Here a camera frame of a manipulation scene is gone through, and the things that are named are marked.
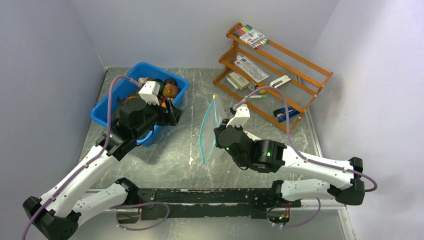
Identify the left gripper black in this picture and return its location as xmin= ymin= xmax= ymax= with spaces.
xmin=134 ymin=96 xmax=183 ymax=139

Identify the clear zip top bag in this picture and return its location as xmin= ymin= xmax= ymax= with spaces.
xmin=199 ymin=94 xmax=227 ymax=165

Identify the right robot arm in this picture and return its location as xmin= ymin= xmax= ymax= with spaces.
xmin=213 ymin=123 xmax=365 ymax=207

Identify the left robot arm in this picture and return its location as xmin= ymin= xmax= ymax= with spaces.
xmin=23 ymin=97 xmax=182 ymax=240

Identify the dark plum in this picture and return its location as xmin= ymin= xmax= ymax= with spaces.
xmin=163 ymin=77 xmax=178 ymax=86

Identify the green capped white marker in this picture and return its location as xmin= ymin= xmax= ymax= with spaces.
xmin=244 ymin=95 xmax=267 ymax=99

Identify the garlic bulb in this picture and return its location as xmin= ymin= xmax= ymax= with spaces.
xmin=138 ymin=77 xmax=148 ymax=85

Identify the green white box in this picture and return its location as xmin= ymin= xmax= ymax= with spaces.
xmin=227 ymin=71 xmax=249 ymax=91

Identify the blue stapler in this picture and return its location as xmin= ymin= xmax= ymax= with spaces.
xmin=273 ymin=106 xmax=300 ymax=123

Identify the packaged item in blister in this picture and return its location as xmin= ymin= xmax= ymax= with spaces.
xmin=234 ymin=55 xmax=269 ymax=83

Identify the orange wooden shelf rack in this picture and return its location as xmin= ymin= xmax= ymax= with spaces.
xmin=213 ymin=22 xmax=333 ymax=131

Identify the blue plastic bin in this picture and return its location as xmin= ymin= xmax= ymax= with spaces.
xmin=90 ymin=62 xmax=190 ymax=148

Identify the white stapler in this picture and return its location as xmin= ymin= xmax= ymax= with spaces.
xmin=269 ymin=75 xmax=292 ymax=89

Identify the pack of coloured markers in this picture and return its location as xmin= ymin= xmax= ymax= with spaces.
xmin=232 ymin=24 xmax=270 ymax=50

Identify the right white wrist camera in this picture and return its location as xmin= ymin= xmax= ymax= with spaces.
xmin=226 ymin=104 xmax=251 ymax=128

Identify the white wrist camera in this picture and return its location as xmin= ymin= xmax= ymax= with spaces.
xmin=138 ymin=81 xmax=161 ymax=106
xmin=226 ymin=104 xmax=251 ymax=128

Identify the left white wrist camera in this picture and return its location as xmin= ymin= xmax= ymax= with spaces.
xmin=138 ymin=81 xmax=161 ymax=106

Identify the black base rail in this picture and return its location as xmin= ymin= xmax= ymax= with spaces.
xmin=135 ymin=188 xmax=301 ymax=220

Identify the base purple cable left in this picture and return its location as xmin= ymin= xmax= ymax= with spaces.
xmin=115 ymin=201 xmax=171 ymax=232

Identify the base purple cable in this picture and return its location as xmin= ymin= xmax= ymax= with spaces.
xmin=271 ymin=198 xmax=322 ymax=229
xmin=115 ymin=201 xmax=171 ymax=232

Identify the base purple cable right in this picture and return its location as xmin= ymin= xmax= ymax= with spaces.
xmin=271 ymin=198 xmax=322 ymax=229

